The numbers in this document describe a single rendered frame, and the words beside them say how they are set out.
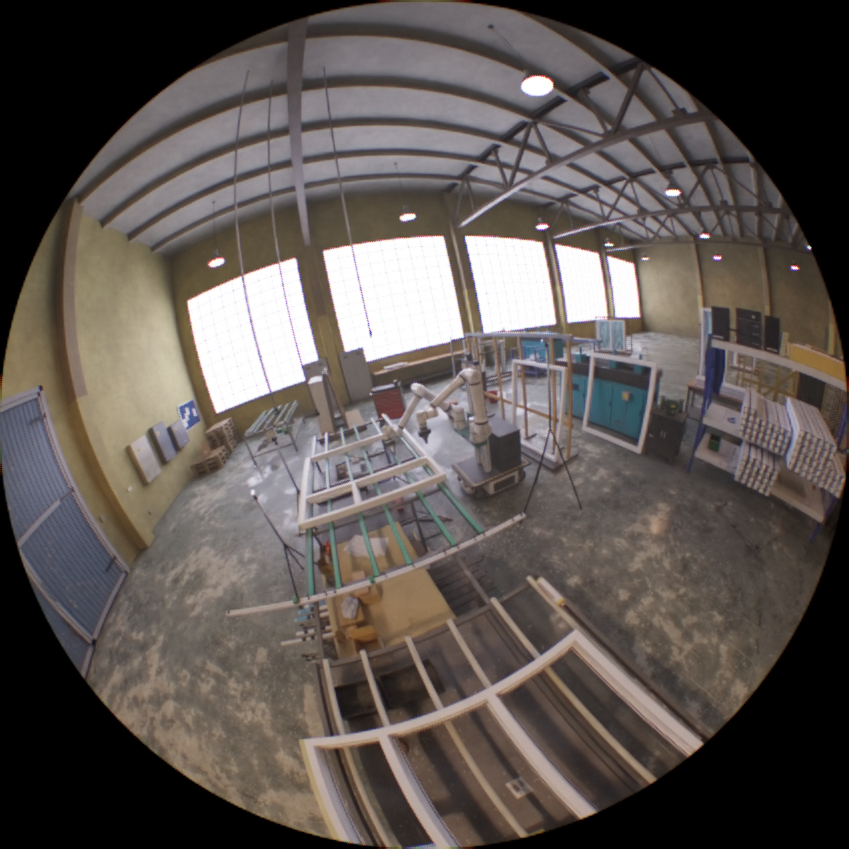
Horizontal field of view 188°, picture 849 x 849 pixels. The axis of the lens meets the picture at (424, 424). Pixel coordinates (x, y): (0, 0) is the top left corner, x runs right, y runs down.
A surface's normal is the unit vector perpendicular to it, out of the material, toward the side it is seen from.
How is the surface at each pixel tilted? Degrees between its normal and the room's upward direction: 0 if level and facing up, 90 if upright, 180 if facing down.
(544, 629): 0
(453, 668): 0
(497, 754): 0
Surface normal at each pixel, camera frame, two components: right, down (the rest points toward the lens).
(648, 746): -0.19, -0.91
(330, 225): 0.36, 0.29
